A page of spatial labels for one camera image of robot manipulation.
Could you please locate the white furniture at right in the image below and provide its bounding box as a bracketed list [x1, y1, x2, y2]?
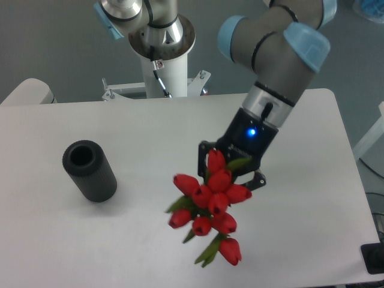
[352, 102, 383, 162]

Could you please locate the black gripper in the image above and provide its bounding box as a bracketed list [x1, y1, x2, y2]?
[197, 108, 278, 191]

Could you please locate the white chair corner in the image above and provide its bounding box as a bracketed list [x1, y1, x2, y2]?
[1, 78, 57, 107]

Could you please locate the black ribbed vase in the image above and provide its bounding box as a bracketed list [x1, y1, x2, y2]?
[62, 140, 118, 203]

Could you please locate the white metal base frame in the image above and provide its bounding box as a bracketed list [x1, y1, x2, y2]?
[101, 70, 211, 101]

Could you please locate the black box at table edge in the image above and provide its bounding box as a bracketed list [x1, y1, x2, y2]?
[361, 242, 383, 275]

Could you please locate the red tulip bouquet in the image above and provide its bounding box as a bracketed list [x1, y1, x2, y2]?
[166, 148, 252, 268]

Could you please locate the black cable on pedestal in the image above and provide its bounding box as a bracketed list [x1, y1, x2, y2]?
[149, 44, 173, 98]

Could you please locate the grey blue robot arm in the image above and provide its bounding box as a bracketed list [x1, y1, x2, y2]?
[94, 1, 337, 190]

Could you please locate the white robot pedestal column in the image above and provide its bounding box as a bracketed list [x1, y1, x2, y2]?
[139, 53, 188, 98]

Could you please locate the blue plastic bag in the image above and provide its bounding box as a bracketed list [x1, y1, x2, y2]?
[352, 0, 383, 24]

